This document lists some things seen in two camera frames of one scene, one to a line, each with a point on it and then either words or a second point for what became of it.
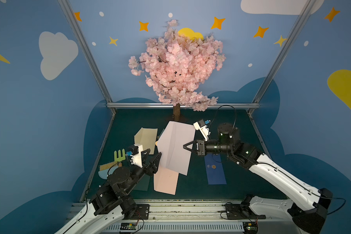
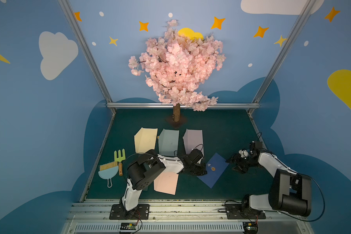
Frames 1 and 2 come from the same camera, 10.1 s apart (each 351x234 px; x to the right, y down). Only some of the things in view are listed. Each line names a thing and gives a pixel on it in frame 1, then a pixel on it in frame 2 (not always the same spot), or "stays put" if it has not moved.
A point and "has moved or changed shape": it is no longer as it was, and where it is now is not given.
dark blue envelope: x=214 y=169 has moved or changed shape
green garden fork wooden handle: x=120 y=158 stays put
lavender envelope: x=171 y=142 has moved or changed shape
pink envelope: x=165 y=180 stays put
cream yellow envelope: x=146 y=137 stays put
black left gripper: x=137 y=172 → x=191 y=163
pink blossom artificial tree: x=176 y=67 stays put
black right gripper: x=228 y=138 → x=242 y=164
